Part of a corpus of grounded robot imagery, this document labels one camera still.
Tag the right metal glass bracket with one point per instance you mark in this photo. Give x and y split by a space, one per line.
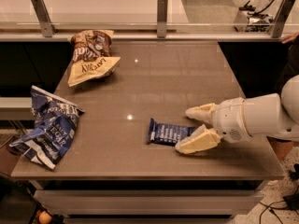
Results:
283 13

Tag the brown chip bag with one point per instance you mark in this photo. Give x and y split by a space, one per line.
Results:
91 56

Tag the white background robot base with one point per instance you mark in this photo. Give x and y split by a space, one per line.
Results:
254 17

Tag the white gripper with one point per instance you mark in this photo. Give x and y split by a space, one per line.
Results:
230 119

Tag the middle metal glass bracket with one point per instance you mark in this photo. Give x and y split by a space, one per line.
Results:
162 7

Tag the blue salt vinegar chip bag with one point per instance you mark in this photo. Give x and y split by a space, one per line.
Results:
54 131

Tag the orange round object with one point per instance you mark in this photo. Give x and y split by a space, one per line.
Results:
44 218

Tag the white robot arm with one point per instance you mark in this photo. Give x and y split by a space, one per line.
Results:
274 115

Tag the metal glass bracket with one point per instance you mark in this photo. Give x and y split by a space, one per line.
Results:
47 29
162 7
283 13

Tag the left metal glass bracket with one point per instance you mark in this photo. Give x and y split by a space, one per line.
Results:
47 29

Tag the blue rxbar blueberry wrapper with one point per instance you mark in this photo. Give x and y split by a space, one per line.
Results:
167 134

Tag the glass railing panel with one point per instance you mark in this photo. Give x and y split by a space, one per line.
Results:
197 15

